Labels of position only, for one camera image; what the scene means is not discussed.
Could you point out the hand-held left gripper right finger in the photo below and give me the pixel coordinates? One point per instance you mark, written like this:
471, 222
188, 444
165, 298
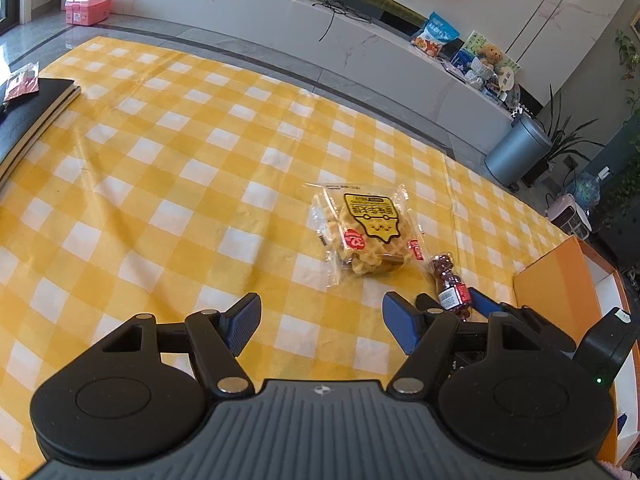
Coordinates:
400, 322

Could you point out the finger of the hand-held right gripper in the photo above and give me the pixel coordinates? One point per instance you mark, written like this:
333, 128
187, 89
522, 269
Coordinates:
482, 302
426, 302

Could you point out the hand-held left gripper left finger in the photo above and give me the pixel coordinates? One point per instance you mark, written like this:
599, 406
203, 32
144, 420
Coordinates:
245, 322

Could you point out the orange cardboard box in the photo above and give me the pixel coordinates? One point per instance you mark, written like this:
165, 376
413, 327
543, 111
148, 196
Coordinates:
555, 280

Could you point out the waffle packet with yellow label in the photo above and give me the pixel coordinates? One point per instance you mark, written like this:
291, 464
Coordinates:
365, 230

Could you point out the dark grey cabinet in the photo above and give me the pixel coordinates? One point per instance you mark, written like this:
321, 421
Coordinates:
622, 245

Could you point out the pink heater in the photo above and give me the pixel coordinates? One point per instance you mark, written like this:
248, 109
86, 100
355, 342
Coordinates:
567, 212

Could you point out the potted long-leaf plant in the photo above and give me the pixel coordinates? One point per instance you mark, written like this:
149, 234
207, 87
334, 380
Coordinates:
535, 172

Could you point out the blue water bottle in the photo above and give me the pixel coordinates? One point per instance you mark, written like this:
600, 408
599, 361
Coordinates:
587, 190

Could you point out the grey trash can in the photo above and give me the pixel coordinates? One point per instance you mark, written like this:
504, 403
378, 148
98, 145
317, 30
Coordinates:
517, 152

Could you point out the ivy plant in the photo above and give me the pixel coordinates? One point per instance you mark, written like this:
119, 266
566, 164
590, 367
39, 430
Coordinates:
625, 185

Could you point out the yellow checked tablecloth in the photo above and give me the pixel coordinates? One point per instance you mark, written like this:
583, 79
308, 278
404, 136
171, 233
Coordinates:
175, 160

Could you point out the glass decorative plate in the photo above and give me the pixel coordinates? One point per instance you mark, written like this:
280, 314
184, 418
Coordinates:
515, 100

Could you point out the round paper fan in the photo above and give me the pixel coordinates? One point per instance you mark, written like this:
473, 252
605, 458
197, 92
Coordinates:
507, 80

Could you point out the flat grey book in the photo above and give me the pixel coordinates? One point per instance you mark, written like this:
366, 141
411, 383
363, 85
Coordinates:
452, 67

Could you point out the teddy bear in white basket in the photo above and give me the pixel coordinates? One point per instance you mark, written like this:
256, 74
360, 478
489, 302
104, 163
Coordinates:
490, 55

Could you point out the green picture card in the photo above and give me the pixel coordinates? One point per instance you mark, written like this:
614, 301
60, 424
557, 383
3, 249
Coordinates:
472, 42

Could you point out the blue snack bag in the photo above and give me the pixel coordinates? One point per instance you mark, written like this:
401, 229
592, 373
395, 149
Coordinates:
435, 35

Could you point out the hanging vine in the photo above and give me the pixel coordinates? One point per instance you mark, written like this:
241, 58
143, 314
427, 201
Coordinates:
627, 52

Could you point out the black notebook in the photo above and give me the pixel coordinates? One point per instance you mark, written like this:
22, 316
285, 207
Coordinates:
35, 110

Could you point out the white marble television console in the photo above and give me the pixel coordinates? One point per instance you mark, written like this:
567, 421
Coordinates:
250, 15

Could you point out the red packet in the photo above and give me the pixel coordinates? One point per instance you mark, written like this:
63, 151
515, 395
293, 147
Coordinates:
22, 82

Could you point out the pink storage box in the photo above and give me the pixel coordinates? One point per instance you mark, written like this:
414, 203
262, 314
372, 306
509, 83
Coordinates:
87, 7

